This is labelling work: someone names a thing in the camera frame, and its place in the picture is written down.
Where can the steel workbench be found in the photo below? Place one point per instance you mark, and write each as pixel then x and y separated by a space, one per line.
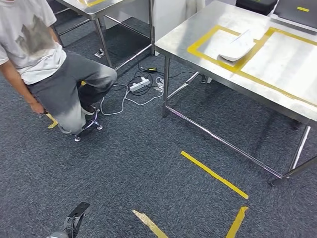
pixel 284 65

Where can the chrome stool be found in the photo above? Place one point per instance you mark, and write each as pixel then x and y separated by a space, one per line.
pixel 94 118

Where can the yellow table tape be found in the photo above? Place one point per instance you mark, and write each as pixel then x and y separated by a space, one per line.
pixel 91 4

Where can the left wrist camera unit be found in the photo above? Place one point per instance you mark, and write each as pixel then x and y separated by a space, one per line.
pixel 79 208

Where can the short yellow floor tape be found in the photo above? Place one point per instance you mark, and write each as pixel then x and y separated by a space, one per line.
pixel 53 124

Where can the pale yellow floor tape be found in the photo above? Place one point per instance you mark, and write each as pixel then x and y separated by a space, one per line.
pixel 149 223

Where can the steel table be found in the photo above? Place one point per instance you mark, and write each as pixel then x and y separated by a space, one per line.
pixel 106 11

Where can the straight yellow floor tape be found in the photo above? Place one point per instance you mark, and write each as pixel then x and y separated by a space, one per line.
pixel 213 174

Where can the black carrying case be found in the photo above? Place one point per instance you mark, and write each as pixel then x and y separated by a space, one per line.
pixel 255 6

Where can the yellow workbench tape outline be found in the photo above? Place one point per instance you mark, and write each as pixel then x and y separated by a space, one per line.
pixel 194 49

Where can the white power strip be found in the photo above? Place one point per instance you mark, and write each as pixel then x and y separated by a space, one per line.
pixel 140 85

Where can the person's hand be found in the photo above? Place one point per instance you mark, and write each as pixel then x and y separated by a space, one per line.
pixel 37 107

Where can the grey laptop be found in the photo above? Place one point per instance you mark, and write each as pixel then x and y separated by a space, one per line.
pixel 296 16

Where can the bent yellow floor tape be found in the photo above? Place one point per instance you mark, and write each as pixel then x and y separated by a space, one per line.
pixel 236 223

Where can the white plastic body part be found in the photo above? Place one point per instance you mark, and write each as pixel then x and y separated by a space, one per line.
pixel 238 49

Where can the person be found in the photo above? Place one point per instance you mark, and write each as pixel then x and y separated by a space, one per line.
pixel 74 75
pixel 195 5

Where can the metal floor socket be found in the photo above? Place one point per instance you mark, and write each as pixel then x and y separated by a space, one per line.
pixel 100 53

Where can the person's forearm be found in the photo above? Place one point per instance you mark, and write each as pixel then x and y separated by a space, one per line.
pixel 17 82

